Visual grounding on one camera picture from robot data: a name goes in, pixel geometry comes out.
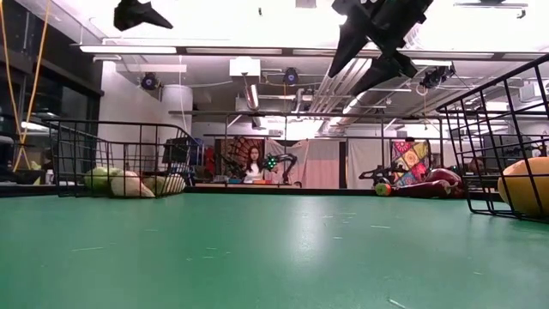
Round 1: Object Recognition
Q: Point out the mandala wall tapestry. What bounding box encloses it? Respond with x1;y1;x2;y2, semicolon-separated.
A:
220;136;265;177

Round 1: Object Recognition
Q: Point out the colourful patchwork quilt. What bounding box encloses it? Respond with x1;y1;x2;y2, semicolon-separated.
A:
390;140;430;186

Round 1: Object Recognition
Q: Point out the long ceiling light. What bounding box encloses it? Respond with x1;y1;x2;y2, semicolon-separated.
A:
79;45;178;55
184;46;284;56

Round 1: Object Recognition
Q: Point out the black metal table frame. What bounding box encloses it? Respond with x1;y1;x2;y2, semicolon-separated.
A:
0;182;505;203

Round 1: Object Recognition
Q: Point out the white ceiling box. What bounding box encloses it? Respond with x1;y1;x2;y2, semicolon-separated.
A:
228;57;262;78

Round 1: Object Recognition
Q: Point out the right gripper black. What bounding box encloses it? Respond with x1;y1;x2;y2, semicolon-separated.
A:
328;0;434;97

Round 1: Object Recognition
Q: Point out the blue-lit ceiling device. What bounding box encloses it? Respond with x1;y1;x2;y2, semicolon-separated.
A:
140;71;159;91
282;67;300;86

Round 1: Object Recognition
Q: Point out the black ceiling camera cluster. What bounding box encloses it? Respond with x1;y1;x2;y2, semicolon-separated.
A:
419;64;455;90

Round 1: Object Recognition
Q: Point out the white round column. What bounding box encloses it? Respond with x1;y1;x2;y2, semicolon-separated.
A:
160;84;194;145

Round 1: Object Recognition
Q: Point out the yellow-orange mango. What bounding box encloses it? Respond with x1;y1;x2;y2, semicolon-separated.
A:
497;156;549;218

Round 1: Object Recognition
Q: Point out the black wire basket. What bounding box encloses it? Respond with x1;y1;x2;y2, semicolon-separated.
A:
435;53;549;224
45;118;196;199

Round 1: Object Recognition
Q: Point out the white curtain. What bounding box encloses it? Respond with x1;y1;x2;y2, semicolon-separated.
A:
346;139;394;190
264;139;342;190

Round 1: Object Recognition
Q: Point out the green table mat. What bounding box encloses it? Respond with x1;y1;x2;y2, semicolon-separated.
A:
0;191;549;309

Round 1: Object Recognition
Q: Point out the thin yellow rod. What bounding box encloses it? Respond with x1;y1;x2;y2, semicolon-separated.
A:
0;0;22;145
12;0;51;173

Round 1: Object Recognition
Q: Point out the dark maroon eggplant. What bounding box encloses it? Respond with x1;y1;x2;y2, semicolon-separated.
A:
388;179;455;199

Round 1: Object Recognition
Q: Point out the person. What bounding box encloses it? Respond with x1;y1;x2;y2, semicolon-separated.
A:
243;145;266;185

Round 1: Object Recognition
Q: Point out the white garlic bulb with stem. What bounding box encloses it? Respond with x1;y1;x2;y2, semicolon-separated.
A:
110;170;156;199

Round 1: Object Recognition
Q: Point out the silver ceiling duct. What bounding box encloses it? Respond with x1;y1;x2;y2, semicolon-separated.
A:
307;55;413;115

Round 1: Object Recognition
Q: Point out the black metal rack frame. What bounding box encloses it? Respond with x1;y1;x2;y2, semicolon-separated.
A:
168;110;445;190

